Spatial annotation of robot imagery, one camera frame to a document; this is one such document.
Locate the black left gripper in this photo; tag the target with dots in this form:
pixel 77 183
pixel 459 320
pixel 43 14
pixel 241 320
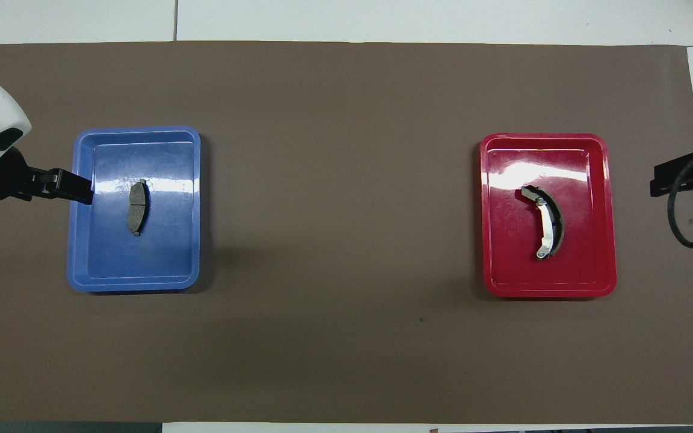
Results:
pixel 3 180

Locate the dark grey brake pad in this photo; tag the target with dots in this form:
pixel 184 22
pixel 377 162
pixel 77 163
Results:
pixel 136 207

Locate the curved silver brake shoe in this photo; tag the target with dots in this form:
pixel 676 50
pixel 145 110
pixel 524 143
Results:
pixel 546 225

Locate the blue plastic tray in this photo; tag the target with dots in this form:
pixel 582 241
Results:
pixel 112 258

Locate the red plastic tray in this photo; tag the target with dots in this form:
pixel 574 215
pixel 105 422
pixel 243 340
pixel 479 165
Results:
pixel 515 264

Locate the brown table mat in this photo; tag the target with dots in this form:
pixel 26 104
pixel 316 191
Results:
pixel 346 90

